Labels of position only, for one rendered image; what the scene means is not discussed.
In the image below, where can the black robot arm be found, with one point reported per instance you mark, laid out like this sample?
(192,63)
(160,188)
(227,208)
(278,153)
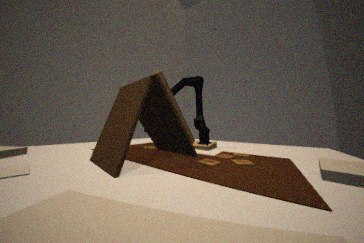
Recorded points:
(199,122)

